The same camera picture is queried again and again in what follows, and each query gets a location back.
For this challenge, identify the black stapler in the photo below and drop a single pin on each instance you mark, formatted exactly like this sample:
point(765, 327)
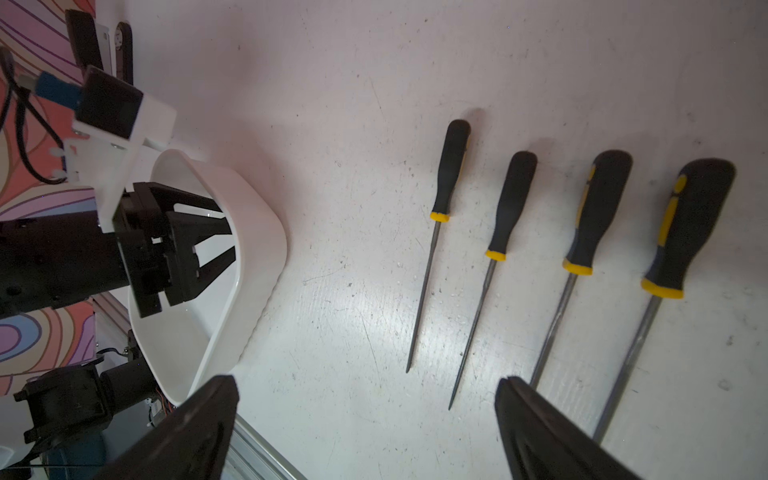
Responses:
point(95, 45)

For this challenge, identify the black yellow file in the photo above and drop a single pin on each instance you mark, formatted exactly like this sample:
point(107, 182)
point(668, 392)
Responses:
point(448, 173)
point(598, 205)
point(699, 193)
point(512, 200)

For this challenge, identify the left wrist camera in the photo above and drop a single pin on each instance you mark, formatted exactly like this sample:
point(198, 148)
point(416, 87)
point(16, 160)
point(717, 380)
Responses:
point(112, 121)

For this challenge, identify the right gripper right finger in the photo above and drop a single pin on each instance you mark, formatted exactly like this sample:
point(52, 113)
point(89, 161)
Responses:
point(541, 443)

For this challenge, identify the aluminium mounting rail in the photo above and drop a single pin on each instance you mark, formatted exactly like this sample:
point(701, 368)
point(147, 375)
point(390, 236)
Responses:
point(250, 456)

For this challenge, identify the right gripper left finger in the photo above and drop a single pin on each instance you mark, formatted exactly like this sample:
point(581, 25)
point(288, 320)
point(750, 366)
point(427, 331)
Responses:
point(191, 443)

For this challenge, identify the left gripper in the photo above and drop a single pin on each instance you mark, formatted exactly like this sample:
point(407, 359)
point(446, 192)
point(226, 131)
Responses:
point(153, 239)

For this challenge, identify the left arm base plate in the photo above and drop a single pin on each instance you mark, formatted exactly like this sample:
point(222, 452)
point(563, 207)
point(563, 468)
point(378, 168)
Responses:
point(69, 403)

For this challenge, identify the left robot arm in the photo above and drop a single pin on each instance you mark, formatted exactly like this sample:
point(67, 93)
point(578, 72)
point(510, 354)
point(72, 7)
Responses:
point(57, 261)

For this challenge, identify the white plastic storage tray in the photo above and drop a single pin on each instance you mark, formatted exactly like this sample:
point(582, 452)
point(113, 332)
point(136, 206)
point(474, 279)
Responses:
point(187, 344)

